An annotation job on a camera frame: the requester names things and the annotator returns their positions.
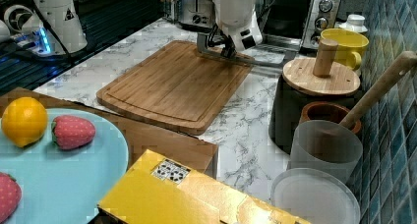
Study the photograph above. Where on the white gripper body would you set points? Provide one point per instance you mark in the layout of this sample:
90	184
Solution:
244	37

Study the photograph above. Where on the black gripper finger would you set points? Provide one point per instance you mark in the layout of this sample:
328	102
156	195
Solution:
228	51

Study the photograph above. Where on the oven door with handle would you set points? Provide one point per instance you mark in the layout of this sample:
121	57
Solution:
211	45

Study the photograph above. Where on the white robot base arm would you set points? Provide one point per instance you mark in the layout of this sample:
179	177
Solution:
46	28

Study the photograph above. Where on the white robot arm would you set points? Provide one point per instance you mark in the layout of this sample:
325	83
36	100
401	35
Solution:
237	22

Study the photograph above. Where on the silver toaster oven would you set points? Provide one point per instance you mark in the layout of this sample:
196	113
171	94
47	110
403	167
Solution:
295	24

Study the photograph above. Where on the silver toaster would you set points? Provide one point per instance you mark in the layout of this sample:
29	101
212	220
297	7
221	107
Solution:
196	14

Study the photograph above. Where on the bamboo cutting board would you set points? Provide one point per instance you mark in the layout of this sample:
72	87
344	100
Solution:
177	88

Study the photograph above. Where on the black canister with wooden lid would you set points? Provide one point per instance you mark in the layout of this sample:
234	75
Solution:
307	80

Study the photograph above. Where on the yellow mug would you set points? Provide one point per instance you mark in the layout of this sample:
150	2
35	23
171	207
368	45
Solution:
351	46

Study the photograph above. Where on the wooden tray under plate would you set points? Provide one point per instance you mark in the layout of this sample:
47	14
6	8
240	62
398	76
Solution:
191	152

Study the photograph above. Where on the white ceramic jar lid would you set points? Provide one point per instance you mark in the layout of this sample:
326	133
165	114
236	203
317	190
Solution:
354	23

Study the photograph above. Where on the brown ceramic mortar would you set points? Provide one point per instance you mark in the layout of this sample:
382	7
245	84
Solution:
326	111

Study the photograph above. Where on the frosted plastic cup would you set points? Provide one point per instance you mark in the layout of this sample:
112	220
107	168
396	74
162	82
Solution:
325	146

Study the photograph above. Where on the yellow cardboard box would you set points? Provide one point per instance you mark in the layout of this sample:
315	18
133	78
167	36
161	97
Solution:
158	190

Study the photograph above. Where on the frosted round plastic lid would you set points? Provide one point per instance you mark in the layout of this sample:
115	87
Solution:
315	196

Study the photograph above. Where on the wooden pestle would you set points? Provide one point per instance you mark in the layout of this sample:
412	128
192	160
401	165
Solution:
402	64

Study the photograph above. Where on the orange fruit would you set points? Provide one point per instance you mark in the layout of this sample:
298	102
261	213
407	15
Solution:
24	121

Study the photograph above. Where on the light blue plate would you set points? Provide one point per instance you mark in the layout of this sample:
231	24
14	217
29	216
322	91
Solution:
64	186

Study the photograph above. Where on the red toy strawberry at edge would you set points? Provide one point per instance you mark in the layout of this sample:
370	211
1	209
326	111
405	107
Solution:
10	196

